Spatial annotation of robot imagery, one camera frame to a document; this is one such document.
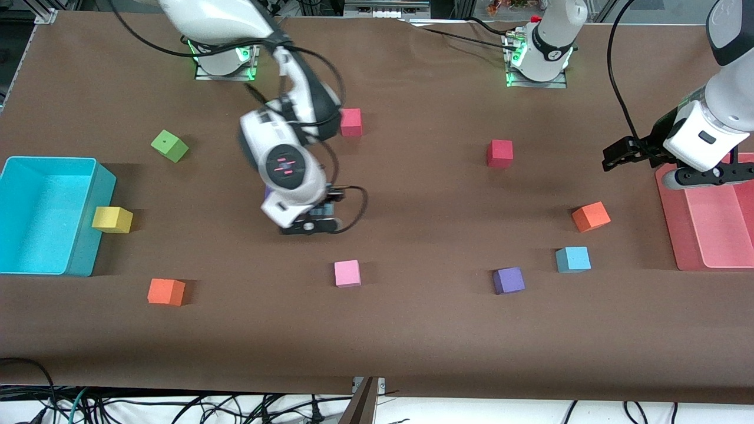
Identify colourful small items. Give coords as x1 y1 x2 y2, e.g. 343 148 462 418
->
486 0 534 15

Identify dark metal pole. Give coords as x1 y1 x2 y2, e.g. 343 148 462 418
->
339 377 378 424

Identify green foam cube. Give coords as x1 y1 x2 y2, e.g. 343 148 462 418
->
151 130 190 163

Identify black cable on table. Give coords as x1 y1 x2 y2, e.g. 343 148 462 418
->
406 22 513 45

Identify brown paper table cover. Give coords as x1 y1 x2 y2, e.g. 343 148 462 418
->
0 11 754 406

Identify orange foam cube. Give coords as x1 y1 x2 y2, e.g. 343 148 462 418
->
571 201 611 233
147 279 186 307

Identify small metal bracket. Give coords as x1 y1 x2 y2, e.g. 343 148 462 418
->
352 377 386 396

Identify pink plastic bin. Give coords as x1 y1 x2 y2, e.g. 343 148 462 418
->
655 152 754 271

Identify red foam cube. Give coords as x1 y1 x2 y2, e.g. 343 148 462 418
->
340 108 363 137
487 140 514 169

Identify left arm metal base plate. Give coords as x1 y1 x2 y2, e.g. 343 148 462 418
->
505 29 569 89

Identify cyan plastic bin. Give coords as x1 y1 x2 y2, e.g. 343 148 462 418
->
0 156 117 277

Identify pink foam cube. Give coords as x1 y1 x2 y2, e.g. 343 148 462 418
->
334 260 362 288

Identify grey power strip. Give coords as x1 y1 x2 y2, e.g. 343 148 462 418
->
345 0 431 18

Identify yellow foam cube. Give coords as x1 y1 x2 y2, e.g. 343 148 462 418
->
91 206 134 234

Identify teal cable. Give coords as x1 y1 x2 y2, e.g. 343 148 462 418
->
68 387 90 424

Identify black looped cable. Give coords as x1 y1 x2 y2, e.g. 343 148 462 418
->
0 356 59 424

